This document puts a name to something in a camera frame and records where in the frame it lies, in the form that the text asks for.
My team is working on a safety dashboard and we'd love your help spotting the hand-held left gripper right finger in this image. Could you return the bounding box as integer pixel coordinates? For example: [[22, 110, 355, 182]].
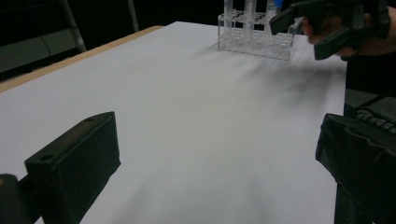
[[315, 112, 396, 224]]

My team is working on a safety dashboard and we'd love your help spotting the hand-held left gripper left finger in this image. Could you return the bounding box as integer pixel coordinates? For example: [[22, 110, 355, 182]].
[[24, 111, 121, 224]]

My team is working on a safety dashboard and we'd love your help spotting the blue-capped test tube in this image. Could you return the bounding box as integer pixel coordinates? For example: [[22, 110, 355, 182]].
[[265, 0, 285, 32]]

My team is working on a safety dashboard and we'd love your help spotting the clear acrylic test tube rack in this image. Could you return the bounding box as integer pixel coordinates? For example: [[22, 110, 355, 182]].
[[217, 9, 304, 62]]

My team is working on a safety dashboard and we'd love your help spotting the white table sheet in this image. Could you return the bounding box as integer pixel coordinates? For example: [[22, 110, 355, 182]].
[[0, 21, 348, 224]]

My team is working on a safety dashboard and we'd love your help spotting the grey metal stand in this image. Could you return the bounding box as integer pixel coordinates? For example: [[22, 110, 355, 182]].
[[59, 0, 140, 53]]

